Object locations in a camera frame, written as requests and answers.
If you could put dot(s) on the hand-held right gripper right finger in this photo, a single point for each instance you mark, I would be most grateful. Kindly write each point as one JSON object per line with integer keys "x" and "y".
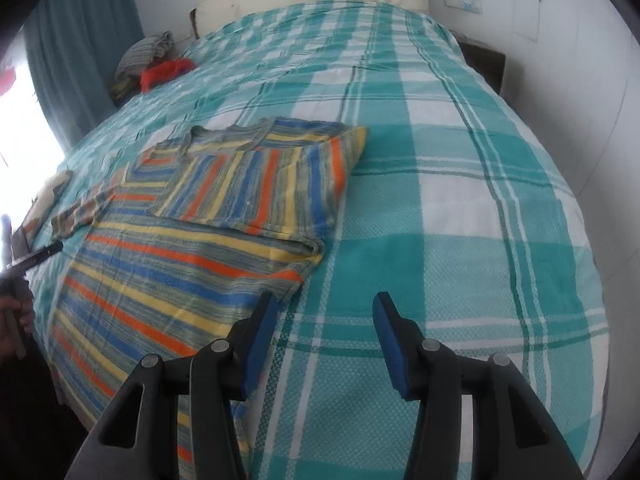
{"x": 395, "y": 347}

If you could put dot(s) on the dark bedside table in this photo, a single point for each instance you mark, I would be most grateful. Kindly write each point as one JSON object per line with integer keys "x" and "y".
{"x": 482, "y": 60}

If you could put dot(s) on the white wall socket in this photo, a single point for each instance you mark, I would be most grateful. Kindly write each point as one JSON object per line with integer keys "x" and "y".
{"x": 464, "y": 2}

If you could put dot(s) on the white wardrobe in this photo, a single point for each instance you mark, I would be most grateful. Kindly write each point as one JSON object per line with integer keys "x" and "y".
{"x": 575, "y": 60}

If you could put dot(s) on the teal curtain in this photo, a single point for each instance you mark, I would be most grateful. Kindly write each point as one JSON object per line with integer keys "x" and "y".
{"x": 80, "y": 60}

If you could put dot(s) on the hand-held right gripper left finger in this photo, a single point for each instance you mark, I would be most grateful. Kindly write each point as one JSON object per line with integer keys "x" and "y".
{"x": 260, "y": 345}

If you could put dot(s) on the red cloth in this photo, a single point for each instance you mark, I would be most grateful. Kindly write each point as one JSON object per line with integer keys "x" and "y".
{"x": 165, "y": 72}

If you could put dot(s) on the teal checked blanket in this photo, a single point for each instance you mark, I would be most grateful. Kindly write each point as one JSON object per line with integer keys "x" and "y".
{"x": 450, "y": 210}

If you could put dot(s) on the bright window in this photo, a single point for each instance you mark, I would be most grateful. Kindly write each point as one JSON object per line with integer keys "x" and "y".
{"x": 25, "y": 135}

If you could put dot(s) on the striped knit sweater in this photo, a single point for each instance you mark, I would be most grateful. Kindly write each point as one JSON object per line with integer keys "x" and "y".
{"x": 200, "y": 240}

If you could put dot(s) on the pile of folded clothes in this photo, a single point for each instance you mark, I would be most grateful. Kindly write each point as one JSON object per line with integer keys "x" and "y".
{"x": 137, "y": 55}

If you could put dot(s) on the person's left hand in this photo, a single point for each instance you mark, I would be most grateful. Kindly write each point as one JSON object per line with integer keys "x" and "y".
{"x": 15, "y": 330}

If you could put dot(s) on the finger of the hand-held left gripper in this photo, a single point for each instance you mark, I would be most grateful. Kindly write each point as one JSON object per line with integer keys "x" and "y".
{"x": 42, "y": 255}

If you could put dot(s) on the cream patterned cushion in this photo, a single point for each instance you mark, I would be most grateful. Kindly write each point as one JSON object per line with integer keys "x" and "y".
{"x": 47, "y": 200}

